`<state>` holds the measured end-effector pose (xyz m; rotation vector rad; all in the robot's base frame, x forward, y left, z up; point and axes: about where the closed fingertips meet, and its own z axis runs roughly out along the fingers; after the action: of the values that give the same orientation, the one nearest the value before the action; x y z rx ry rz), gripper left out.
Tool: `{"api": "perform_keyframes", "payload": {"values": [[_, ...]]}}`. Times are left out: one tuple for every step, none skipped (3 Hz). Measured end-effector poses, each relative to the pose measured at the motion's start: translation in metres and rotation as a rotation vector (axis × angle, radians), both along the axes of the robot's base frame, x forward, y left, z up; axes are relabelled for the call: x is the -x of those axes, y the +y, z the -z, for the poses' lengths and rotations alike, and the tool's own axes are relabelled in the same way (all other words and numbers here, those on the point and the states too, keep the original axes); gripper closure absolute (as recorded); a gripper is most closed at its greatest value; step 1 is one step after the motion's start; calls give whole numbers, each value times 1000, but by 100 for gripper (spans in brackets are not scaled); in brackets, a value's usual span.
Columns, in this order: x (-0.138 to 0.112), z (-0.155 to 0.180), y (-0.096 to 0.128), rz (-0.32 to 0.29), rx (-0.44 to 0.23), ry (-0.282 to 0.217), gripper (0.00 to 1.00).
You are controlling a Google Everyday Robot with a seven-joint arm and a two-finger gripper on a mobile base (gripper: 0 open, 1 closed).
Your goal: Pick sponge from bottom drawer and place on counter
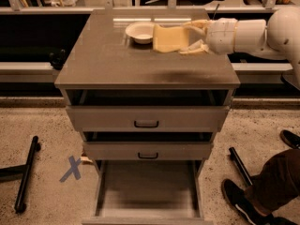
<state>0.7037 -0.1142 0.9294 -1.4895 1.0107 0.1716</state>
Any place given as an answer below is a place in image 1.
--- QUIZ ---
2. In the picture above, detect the black stand leg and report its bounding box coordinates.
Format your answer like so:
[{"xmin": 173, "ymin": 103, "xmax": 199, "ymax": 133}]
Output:
[
  {"xmin": 229, "ymin": 147, "xmax": 252, "ymax": 187},
  {"xmin": 0, "ymin": 136, "xmax": 41, "ymax": 214}
]

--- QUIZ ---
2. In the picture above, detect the white paper bowl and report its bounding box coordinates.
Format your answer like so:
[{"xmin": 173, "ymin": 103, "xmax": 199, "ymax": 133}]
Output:
[{"xmin": 126, "ymin": 22, "xmax": 155, "ymax": 44}]

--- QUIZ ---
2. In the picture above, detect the blue tape cross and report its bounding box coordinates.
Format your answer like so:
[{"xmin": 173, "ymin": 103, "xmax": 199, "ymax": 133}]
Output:
[{"xmin": 60, "ymin": 156, "xmax": 82, "ymax": 183}]

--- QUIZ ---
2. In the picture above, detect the grey drawer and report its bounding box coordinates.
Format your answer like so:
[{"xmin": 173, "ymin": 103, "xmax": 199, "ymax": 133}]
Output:
[
  {"xmin": 83, "ymin": 132, "xmax": 213, "ymax": 160},
  {"xmin": 82, "ymin": 160, "xmax": 214, "ymax": 225},
  {"xmin": 66, "ymin": 89, "xmax": 231, "ymax": 133}
]

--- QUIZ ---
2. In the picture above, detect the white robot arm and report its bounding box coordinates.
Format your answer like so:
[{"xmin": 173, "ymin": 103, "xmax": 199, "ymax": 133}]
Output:
[{"xmin": 179, "ymin": 7, "xmax": 300, "ymax": 88}]

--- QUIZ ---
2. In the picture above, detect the black stand leg right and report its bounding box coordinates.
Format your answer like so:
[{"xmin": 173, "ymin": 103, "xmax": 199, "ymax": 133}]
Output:
[{"xmin": 229, "ymin": 147, "xmax": 252, "ymax": 187}]

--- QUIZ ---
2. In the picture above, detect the yellow sponge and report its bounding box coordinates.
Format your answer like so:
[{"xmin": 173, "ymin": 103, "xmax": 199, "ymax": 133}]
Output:
[{"xmin": 153, "ymin": 24, "xmax": 189, "ymax": 53}]

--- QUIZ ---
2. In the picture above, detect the grey bottom drawer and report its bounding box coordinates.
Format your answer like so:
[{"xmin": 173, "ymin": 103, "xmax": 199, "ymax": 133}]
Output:
[{"xmin": 82, "ymin": 160, "xmax": 214, "ymax": 225}]

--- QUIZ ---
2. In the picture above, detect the black sneaker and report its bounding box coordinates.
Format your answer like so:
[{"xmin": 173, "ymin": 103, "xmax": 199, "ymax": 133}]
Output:
[
  {"xmin": 279, "ymin": 130, "xmax": 300, "ymax": 149},
  {"xmin": 221, "ymin": 179, "xmax": 271, "ymax": 225}
]

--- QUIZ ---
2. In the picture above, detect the grey top drawer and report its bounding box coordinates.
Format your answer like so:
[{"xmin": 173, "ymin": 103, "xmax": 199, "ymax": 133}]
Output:
[{"xmin": 66, "ymin": 89, "xmax": 231, "ymax": 133}]

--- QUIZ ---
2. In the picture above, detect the black sneaker near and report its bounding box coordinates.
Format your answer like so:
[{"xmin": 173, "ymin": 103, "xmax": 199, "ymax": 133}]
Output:
[{"xmin": 221, "ymin": 179, "xmax": 271, "ymax": 225}]

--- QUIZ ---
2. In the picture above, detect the grey middle drawer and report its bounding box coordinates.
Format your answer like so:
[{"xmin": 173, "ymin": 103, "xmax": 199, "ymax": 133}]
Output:
[{"xmin": 83, "ymin": 132, "xmax": 213, "ymax": 160}]

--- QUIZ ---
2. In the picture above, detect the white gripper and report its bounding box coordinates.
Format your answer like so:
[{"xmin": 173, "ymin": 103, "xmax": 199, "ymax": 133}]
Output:
[{"xmin": 179, "ymin": 18, "xmax": 237, "ymax": 54}]

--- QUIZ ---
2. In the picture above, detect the black stand leg left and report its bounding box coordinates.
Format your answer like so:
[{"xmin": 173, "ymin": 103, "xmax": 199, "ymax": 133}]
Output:
[{"xmin": 0, "ymin": 136, "xmax": 41, "ymax": 214}]

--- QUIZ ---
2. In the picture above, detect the grey drawer cabinet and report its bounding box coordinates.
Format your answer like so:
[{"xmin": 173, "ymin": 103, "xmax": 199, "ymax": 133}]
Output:
[{"xmin": 54, "ymin": 8, "xmax": 241, "ymax": 225}]

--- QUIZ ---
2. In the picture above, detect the brown trouser leg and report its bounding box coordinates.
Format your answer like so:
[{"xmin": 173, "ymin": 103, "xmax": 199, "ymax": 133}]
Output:
[{"xmin": 245, "ymin": 149, "xmax": 300, "ymax": 215}]

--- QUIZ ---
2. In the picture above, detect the black clamp knob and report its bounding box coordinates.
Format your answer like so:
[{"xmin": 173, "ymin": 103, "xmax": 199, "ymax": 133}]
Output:
[{"xmin": 49, "ymin": 50, "xmax": 66, "ymax": 70}]

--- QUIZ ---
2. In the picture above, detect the black sneaker far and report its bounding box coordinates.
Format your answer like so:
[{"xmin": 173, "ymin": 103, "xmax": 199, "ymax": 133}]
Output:
[{"xmin": 279, "ymin": 130, "xmax": 300, "ymax": 149}]

